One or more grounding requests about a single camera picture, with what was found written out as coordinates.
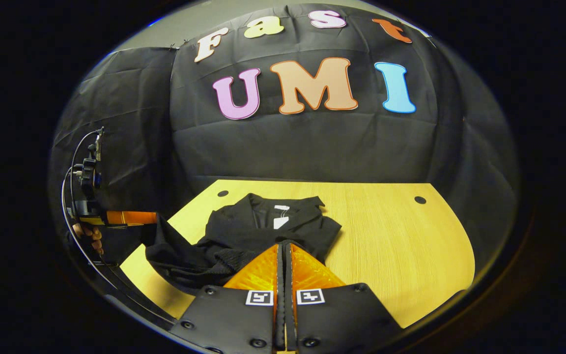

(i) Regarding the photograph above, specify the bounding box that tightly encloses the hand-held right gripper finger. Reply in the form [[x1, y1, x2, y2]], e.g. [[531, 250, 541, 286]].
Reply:
[[283, 243, 404, 354], [170, 243, 283, 354]]

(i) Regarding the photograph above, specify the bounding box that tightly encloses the black button cardigan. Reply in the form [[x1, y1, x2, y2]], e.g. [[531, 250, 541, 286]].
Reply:
[[144, 193, 342, 295]]

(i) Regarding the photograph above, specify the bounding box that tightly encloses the black backdrop cloth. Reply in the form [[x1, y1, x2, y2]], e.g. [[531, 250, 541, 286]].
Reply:
[[47, 2, 519, 295]]

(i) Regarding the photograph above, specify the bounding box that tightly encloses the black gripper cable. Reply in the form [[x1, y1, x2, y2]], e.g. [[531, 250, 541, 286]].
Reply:
[[60, 129, 178, 327]]

